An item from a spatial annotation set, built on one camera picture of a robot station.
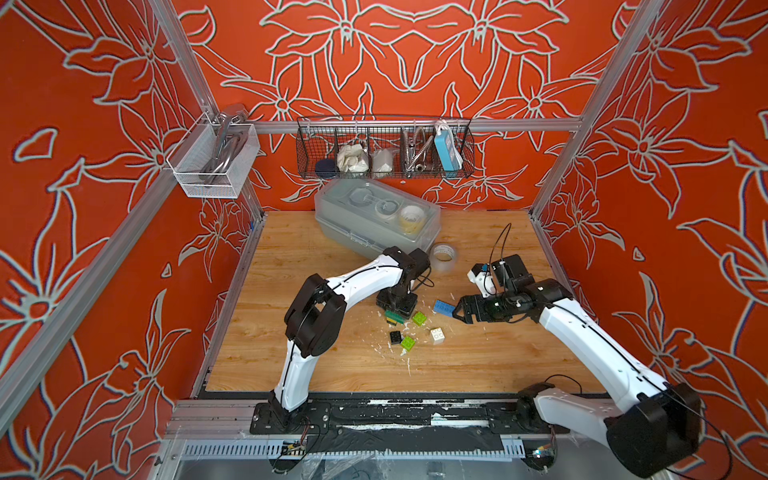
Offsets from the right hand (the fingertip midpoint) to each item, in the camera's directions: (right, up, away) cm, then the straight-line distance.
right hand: (461, 312), depth 77 cm
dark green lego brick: (-17, -4, +8) cm, 19 cm away
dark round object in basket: (-40, +43, +20) cm, 62 cm away
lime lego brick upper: (-10, -5, +12) cm, 16 cm away
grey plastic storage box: (-24, +26, +18) cm, 40 cm away
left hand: (-15, -2, +10) cm, 18 cm away
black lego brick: (-17, -9, +8) cm, 21 cm away
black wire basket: (-20, +50, +18) cm, 57 cm away
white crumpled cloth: (-30, +45, +15) cm, 56 cm away
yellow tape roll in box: (-11, +26, +20) cm, 34 cm away
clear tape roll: (+1, +13, +27) cm, 30 cm away
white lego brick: (-5, -8, +6) cm, 12 cm away
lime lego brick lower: (-13, -11, +7) cm, 18 cm away
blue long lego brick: (-2, -2, +14) cm, 15 cm away
